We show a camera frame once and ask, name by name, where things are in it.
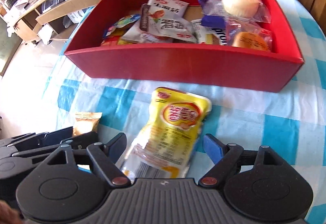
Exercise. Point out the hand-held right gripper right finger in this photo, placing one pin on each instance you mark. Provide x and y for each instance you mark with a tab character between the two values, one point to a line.
211	146

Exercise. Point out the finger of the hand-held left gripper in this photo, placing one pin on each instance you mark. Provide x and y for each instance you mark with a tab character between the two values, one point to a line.
84	138
58	134

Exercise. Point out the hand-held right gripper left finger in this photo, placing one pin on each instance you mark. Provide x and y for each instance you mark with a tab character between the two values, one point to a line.
118	145

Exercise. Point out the small orange snack packet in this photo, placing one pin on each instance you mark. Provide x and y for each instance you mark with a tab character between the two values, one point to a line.
86	122

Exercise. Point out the yellow snack pouch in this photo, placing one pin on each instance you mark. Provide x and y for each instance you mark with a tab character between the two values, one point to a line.
173	132

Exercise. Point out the red cardboard box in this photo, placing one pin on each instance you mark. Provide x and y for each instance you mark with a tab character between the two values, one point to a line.
178	63

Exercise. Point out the orange round cake packet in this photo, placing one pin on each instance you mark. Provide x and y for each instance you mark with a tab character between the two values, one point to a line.
252	40

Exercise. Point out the blue snack packet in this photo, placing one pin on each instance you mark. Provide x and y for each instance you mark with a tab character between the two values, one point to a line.
124	22

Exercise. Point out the purple wafer biscuit packet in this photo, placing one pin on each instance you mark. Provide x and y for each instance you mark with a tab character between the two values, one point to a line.
214	21

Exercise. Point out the white packet with red print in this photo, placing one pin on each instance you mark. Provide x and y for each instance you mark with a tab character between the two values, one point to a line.
170	5
168	29

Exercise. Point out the white bun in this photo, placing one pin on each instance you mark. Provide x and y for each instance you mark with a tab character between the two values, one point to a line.
239	1

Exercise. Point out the blue checkered tablecloth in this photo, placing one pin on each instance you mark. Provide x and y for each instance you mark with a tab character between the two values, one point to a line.
254	117

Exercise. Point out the yellow and red snack packet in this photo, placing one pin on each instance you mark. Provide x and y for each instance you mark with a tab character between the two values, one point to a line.
112	40

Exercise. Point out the white and green wafer packet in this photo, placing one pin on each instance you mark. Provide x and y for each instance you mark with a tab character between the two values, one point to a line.
219	35

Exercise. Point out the white and blue carton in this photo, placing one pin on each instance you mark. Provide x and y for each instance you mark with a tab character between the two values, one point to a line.
76	16

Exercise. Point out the wooden tv cabinet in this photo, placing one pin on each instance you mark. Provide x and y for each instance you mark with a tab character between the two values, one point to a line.
58	8

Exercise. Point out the brown cardboard box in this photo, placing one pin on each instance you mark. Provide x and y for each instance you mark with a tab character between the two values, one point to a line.
319	10

